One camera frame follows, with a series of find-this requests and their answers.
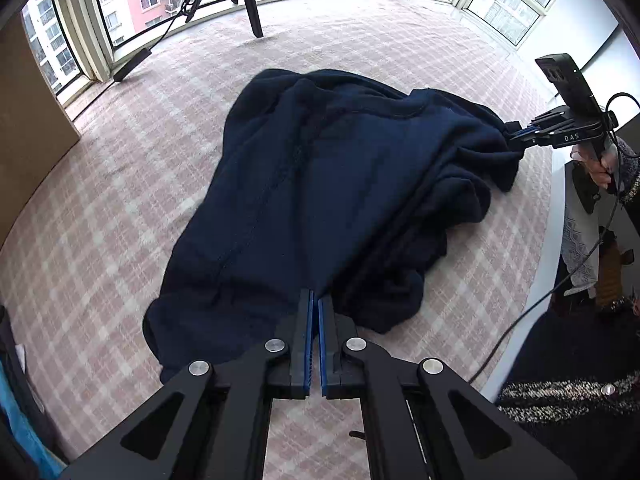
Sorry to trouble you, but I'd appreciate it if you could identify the navy blue sweatshirt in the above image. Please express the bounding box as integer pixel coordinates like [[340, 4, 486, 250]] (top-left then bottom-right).
[[142, 70, 522, 382]]

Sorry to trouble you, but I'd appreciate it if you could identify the person's right forearm sleeve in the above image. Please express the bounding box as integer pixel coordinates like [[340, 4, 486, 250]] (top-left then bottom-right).
[[618, 139, 640, 233]]

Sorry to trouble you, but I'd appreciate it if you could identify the person's right hand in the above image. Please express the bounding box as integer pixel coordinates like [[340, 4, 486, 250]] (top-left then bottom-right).
[[570, 143, 617, 190]]

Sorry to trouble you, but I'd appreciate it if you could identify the white lace cloth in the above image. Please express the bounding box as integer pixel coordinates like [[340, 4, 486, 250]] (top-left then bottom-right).
[[561, 203, 599, 296]]

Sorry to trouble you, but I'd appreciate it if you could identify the pink plaid bed cover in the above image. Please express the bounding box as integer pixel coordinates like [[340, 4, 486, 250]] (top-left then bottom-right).
[[1, 0, 552, 479]]

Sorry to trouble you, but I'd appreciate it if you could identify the blue garment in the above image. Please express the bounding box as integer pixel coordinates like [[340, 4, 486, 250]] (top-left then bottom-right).
[[1, 367, 64, 479]]

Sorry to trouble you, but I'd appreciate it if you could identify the black garment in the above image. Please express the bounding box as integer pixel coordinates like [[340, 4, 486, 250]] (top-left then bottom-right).
[[1, 306, 66, 479]]

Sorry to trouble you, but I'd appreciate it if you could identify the wooden board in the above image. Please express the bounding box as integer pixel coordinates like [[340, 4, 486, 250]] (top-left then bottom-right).
[[0, 13, 79, 240]]

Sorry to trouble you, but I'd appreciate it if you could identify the black cable with adapter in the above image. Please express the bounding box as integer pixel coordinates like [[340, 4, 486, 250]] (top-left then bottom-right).
[[69, 0, 212, 122]]

